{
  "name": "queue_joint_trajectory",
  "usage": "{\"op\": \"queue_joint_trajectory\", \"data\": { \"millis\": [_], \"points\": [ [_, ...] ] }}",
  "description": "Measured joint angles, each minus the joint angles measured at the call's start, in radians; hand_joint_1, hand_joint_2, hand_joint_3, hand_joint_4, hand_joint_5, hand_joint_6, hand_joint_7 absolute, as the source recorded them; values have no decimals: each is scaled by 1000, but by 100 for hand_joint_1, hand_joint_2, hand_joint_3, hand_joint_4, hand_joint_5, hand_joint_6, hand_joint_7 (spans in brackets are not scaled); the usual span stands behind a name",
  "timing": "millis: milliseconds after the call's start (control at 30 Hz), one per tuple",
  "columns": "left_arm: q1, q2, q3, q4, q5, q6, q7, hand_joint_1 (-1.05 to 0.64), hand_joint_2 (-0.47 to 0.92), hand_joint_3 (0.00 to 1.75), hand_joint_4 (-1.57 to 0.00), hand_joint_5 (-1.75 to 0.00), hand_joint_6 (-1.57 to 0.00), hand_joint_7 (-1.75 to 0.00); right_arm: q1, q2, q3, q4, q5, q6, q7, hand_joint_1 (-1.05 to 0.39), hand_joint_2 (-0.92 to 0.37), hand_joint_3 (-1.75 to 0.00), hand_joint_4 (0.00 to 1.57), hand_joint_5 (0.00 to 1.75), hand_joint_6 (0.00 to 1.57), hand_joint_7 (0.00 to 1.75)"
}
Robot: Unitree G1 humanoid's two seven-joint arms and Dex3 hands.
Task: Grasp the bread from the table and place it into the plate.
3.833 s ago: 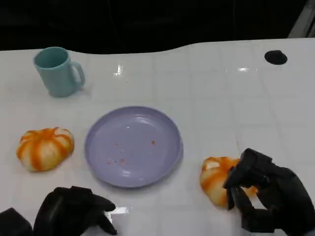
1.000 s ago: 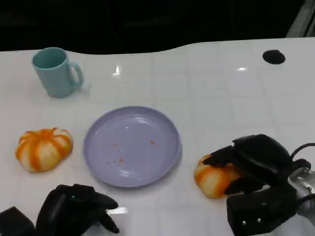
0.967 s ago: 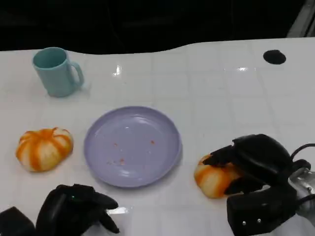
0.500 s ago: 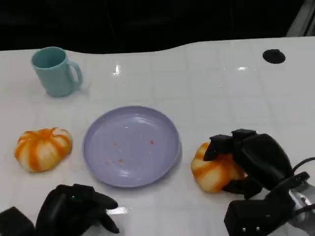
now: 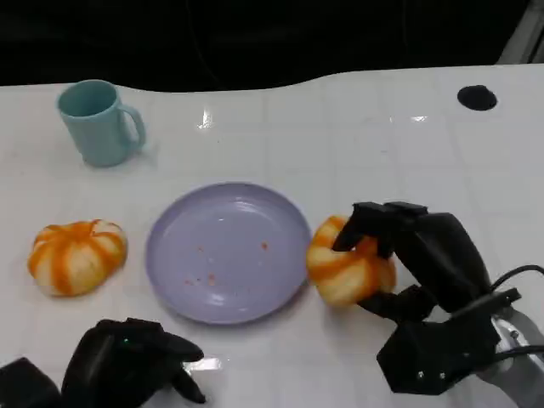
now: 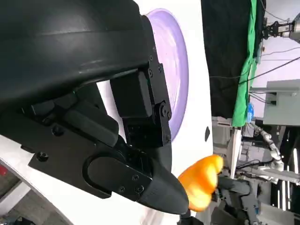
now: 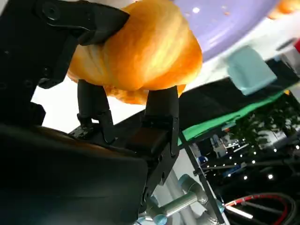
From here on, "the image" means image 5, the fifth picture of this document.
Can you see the grey metal frame bar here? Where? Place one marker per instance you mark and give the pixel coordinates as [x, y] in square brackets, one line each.
[525, 30]

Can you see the lilac plate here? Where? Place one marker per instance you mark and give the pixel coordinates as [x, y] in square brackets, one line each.
[229, 263]

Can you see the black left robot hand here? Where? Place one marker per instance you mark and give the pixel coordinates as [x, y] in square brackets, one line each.
[123, 365]

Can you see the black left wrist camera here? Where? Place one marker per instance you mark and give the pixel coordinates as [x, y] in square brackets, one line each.
[25, 387]

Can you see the black backdrop cloth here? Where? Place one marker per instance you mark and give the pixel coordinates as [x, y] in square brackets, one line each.
[255, 38]

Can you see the orange white toy bread roll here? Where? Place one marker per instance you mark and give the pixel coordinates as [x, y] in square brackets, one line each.
[76, 259]
[344, 276]

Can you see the pale green mug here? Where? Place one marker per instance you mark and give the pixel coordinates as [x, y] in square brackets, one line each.
[98, 132]

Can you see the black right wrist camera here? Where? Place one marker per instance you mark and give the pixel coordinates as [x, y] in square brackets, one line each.
[438, 353]

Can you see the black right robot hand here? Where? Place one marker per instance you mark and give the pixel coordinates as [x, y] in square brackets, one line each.
[446, 263]

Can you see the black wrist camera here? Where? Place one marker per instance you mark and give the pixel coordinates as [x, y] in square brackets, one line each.
[438, 353]
[25, 387]

